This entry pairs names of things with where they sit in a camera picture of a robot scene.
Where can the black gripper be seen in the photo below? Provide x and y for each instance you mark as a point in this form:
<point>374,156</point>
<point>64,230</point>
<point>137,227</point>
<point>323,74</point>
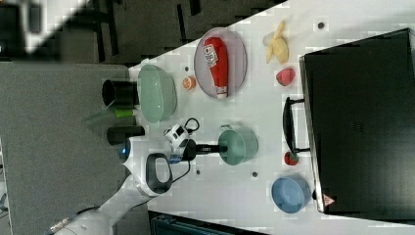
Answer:
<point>187,150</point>

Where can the green metal mug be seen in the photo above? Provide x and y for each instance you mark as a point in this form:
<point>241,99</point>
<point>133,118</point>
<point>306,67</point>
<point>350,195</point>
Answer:
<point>240,141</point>

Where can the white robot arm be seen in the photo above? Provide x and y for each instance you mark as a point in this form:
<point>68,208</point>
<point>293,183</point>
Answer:
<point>149,165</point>

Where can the orange slice toy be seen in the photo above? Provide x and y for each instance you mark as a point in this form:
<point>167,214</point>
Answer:
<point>189,82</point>

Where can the green perforated colander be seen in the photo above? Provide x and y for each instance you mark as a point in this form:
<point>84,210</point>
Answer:
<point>157,93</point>

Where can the small red strawberry toy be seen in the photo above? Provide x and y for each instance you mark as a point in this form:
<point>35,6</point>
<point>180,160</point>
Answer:
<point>290,159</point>

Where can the dark blue bin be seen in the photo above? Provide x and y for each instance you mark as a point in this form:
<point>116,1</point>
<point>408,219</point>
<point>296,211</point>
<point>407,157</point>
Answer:
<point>167,224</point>

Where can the grey oval plate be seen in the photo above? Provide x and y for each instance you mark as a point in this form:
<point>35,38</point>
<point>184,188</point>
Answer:
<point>237,62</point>

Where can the blue bowl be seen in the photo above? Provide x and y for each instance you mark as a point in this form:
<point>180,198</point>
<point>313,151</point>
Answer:
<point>290,193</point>

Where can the short black cup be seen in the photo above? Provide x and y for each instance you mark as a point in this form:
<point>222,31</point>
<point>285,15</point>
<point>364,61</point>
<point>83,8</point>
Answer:
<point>119,134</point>

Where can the red plush ketchup bottle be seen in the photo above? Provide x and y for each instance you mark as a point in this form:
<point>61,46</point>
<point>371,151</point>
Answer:
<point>217,61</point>

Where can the tall black cup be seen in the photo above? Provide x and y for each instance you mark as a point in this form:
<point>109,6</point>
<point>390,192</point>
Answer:
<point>120,93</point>

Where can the pink strawberry toy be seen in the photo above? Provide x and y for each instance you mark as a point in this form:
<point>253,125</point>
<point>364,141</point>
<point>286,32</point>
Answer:
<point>286,76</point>

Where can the peeled banana toy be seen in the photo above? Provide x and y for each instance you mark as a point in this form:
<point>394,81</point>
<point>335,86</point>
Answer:
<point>276,45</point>

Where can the black toaster oven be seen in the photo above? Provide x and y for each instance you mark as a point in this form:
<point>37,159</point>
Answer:
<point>359,101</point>

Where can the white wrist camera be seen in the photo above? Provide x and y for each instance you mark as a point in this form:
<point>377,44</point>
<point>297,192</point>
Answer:
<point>177,136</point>

